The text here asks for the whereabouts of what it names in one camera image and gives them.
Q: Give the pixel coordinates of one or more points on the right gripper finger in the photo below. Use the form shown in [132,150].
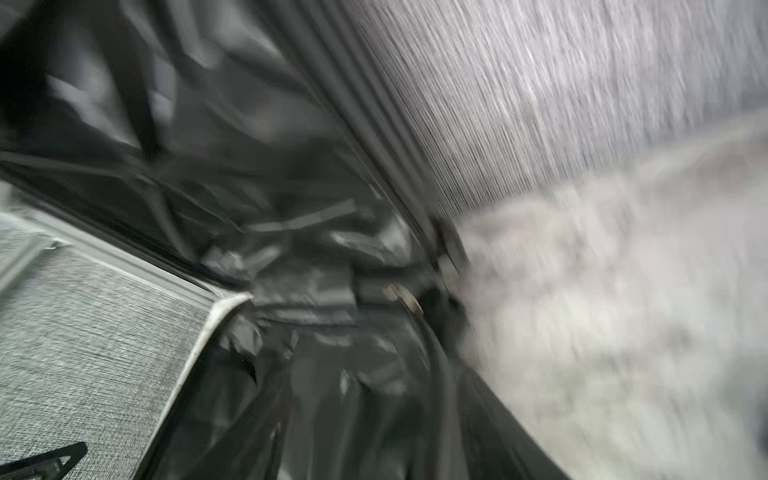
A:
[53,465]

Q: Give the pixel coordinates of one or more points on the black hard-shell suitcase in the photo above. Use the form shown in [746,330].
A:
[253,146]

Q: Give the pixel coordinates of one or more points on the silver zipper slider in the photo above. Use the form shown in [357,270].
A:
[396,292]

